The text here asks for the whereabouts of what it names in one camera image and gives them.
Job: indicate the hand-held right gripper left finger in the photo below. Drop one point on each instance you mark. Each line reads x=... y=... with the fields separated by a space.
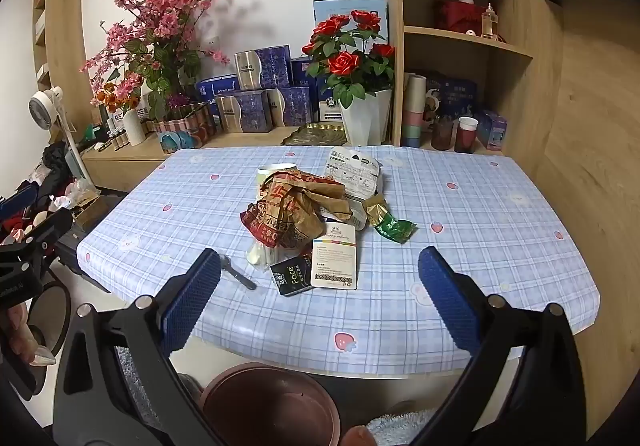
x=192 y=296

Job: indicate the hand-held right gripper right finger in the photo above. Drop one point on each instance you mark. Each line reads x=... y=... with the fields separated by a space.
x=447 y=296

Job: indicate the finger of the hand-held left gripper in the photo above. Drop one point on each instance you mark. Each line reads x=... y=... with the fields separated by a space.
x=52 y=224

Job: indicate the metal spoon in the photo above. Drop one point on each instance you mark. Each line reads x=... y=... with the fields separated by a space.
x=237 y=272

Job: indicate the green gold foil wrapper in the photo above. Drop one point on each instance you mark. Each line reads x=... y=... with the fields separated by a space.
x=395 y=228

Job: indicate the black packet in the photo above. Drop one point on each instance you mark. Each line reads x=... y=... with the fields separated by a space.
x=289 y=273

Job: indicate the white card packet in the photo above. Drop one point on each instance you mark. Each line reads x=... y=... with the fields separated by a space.
x=334 y=258

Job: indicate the brown paper bag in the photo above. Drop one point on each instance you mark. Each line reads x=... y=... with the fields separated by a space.
x=292 y=211

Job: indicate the brown plastic bin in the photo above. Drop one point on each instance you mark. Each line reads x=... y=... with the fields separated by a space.
x=270 y=406

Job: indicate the white paper cup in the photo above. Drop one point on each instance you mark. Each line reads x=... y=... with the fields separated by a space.
x=272 y=171

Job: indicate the white blister card packaging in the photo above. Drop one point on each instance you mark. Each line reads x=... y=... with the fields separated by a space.
x=350 y=170

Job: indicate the person's left hand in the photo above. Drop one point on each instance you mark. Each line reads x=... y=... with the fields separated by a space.
x=17 y=326

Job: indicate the pile of clothes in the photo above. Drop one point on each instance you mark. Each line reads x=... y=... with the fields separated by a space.
x=45 y=191

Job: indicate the cardboard box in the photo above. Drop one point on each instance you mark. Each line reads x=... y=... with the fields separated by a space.
x=90 y=208

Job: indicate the wooden low cabinet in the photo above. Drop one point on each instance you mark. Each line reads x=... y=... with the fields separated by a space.
x=130 y=155

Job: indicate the boxed small bottle set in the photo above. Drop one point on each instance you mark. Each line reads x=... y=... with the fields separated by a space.
x=112 y=125

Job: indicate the white desk fan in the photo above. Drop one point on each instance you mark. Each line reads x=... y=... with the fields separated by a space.
x=47 y=105

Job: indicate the white ribbed vase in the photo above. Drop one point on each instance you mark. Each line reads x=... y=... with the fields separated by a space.
x=134 y=125

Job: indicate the orange artificial flowers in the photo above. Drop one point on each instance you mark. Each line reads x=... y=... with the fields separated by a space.
x=117 y=98

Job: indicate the dark red glass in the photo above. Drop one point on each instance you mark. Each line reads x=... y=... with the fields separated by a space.
x=442 y=133

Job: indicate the striped flower basket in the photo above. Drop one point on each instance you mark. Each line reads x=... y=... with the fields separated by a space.
x=182 y=125

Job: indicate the red paper cup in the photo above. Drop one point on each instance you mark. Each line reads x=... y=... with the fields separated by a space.
x=466 y=133

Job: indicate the small blue box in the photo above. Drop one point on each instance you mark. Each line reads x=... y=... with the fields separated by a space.
x=492 y=128

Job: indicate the stack of pastel cups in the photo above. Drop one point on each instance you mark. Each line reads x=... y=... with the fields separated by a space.
x=414 y=110

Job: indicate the gold leaf tray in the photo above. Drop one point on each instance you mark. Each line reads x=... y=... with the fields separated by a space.
x=312 y=133

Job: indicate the dark blue moon box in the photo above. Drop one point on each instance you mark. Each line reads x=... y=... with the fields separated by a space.
x=450 y=93

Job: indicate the blue flat box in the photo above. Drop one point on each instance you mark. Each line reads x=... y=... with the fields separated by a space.
x=216 y=85

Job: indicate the dark blue white-label box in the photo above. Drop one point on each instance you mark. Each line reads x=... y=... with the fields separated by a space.
x=330 y=103

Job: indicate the pink blossom artificial flowers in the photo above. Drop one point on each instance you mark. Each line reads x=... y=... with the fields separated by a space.
x=160 y=10

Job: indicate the wooden shelf unit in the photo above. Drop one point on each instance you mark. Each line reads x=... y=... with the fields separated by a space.
x=500 y=60

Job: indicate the red rose bouquet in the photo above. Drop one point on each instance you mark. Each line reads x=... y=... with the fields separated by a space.
x=350 y=55

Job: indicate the glass bottle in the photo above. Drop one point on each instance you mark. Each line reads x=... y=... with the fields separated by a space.
x=490 y=23

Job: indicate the red gift basket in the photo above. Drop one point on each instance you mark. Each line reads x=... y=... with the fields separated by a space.
x=462 y=8

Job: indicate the white wall socket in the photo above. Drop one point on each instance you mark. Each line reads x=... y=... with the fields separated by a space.
x=212 y=41

